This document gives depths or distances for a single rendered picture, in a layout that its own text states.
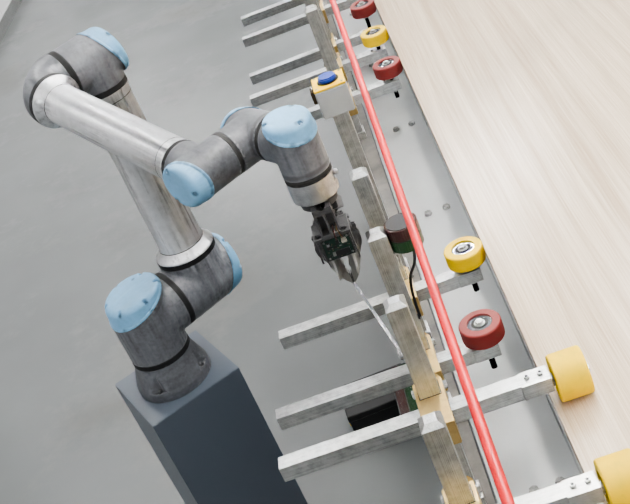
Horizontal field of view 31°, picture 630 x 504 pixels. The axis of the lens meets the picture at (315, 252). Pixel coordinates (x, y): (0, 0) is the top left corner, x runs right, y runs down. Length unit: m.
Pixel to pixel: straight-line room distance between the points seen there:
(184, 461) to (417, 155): 1.11
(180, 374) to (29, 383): 1.63
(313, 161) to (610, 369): 0.61
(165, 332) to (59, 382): 1.56
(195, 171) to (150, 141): 0.15
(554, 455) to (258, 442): 0.93
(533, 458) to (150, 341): 0.97
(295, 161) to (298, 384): 1.72
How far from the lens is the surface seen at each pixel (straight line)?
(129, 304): 2.64
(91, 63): 2.47
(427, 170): 3.15
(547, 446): 2.21
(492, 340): 2.05
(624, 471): 1.64
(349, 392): 2.10
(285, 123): 1.96
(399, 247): 1.96
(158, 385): 2.75
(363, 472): 3.22
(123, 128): 2.17
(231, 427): 2.81
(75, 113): 2.29
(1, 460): 4.01
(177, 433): 2.74
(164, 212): 2.62
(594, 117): 2.59
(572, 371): 1.82
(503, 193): 2.41
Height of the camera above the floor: 2.16
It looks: 31 degrees down
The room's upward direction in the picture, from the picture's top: 23 degrees counter-clockwise
